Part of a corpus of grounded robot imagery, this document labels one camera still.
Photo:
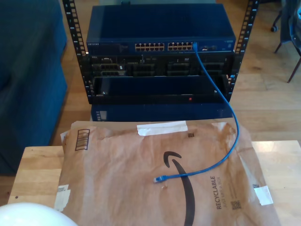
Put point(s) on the blue sofa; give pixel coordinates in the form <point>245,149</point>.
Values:
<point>28,70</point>

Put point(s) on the dark chair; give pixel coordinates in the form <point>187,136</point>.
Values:
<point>285,23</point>

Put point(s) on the black equipment rack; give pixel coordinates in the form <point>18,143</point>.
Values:
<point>89,94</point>

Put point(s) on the blue network switch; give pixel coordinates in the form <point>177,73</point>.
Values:
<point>164,23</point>

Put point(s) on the black rack server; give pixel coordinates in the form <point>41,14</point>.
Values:
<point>160,58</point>

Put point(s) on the office chair caster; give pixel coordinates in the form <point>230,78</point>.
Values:
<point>273,29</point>

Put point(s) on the blue flat device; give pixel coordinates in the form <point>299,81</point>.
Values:
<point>164,113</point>

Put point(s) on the brown paper mailer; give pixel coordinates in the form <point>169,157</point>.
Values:
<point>117,169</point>

